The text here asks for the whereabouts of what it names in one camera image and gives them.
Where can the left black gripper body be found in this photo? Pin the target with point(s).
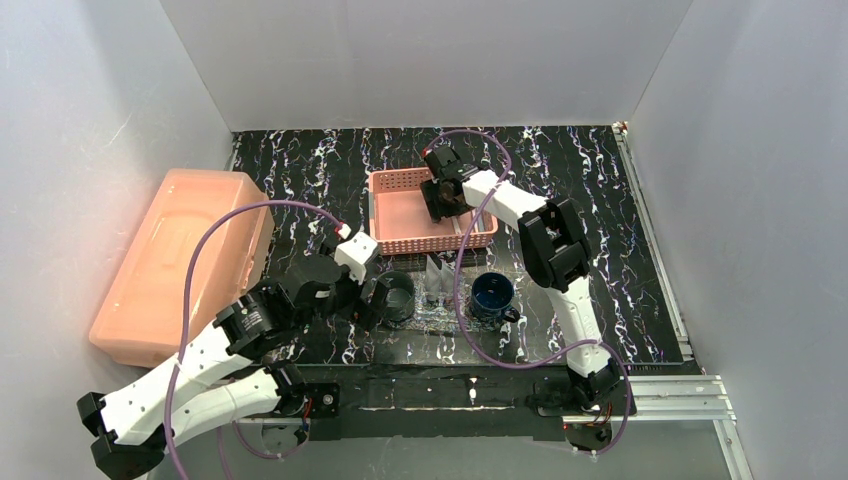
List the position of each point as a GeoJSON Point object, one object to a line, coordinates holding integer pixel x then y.
{"type": "Point", "coordinates": [370, 300]}

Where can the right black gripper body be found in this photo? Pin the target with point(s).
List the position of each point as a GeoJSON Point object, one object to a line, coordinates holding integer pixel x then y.
{"type": "Point", "coordinates": [436, 201]}

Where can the dark green mug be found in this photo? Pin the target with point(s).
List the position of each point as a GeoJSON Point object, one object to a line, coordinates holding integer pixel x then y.
{"type": "Point", "coordinates": [400, 299]}

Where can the pink perforated plastic basket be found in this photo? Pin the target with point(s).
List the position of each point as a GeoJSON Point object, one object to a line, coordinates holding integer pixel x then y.
{"type": "Point", "coordinates": [398, 216]}

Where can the clear textured oval tray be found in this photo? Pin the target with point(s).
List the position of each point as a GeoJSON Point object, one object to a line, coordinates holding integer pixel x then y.
{"type": "Point", "coordinates": [464, 304]}

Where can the white toothpaste tube blue cap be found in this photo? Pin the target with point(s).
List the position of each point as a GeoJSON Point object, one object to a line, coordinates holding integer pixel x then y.
{"type": "Point", "coordinates": [432, 279]}

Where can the clear textured acrylic holder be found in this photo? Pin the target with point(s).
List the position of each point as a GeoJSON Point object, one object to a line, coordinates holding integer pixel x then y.
{"type": "Point", "coordinates": [432, 317]}

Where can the dark blue mug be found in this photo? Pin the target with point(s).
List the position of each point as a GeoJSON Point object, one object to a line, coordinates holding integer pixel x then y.
{"type": "Point", "coordinates": [491, 301]}

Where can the white toothbrush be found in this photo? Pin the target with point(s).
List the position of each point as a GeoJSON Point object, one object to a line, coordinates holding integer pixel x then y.
{"type": "Point", "coordinates": [457, 226]}

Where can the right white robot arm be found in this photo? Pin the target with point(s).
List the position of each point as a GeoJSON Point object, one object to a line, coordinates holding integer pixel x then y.
{"type": "Point", "coordinates": [555, 252]}

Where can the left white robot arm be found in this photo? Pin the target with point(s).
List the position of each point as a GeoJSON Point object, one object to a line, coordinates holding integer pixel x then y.
{"type": "Point", "coordinates": [186, 395]}

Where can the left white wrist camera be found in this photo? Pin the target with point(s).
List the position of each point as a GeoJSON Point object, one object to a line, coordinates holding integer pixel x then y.
{"type": "Point", "coordinates": [355, 250]}

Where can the aluminium frame rail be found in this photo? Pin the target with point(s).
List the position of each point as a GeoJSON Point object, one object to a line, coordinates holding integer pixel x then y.
{"type": "Point", "coordinates": [664, 397]}

